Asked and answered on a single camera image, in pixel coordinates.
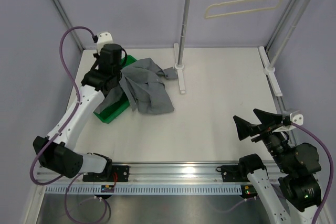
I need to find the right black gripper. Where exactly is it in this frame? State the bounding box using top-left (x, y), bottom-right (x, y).
top-left (234, 108), bottom-right (292, 173)

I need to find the cream hanger with metal hook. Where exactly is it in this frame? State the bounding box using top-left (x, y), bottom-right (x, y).
top-left (204, 0), bottom-right (283, 19)

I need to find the grey button-up shirt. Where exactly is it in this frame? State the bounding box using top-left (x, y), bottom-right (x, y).
top-left (95, 58), bottom-right (178, 114)

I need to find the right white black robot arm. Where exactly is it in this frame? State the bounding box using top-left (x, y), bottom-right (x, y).
top-left (233, 109), bottom-right (322, 223)

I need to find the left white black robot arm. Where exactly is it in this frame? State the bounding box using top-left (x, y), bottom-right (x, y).
top-left (33, 44), bottom-right (128, 182)

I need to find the metal clothes rack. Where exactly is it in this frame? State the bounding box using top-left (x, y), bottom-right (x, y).
top-left (174, 0), bottom-right (311, 97)

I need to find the green plastic tray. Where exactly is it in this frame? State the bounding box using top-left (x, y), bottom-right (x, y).
top-left (92, 55), bottom-right (138, 125)

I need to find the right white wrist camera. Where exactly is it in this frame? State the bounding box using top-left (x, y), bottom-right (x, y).
top-left (277, 109), bottom-right (303, 132)

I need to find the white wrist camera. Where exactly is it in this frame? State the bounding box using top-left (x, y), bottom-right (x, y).
top-left (96, 31), bottom-right (114, 54)
top-left (277, 109), bottom-right (303, 132)

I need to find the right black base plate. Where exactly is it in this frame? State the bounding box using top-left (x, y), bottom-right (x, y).
top-left (216, 164), bottom-right (249, 182)

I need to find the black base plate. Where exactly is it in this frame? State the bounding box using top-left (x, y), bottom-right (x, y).
top-left (82, 165), bottom-right (129, 183)
top-left (216, 164), bottom-right (249, 182)

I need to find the aluminium mounting rail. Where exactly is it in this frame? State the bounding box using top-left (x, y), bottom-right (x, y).
top-left (34, 162), bottom-right (316, 184)

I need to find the aluminium frame post right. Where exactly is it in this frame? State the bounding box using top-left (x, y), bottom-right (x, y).
top-left (264, 0), bottom-right (300, 54)

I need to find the aluminium frame post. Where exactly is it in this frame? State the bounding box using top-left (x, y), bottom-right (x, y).
top-left (51, 0), bottom-right (85, 52)
top-left (264, 0), bottom-right (300, 54)

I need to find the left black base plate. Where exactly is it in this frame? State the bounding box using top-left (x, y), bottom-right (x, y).
top-left (82, 165), bottom-right (129, 183)

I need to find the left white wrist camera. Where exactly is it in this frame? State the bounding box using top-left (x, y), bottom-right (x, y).
top-left (96, 31), bottom-right (114, 54)

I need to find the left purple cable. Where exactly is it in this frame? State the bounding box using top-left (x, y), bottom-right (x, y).
top-left (29, 26), bottom-right (112, 221)

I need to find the white slotted cable duct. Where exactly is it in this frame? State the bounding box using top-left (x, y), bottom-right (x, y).
top-left (45, 184), bottom-right (242, 195)

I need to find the aluminium frame post left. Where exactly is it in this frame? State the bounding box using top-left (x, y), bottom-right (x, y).
top-left (51, 0), bottom-right (85, 52)

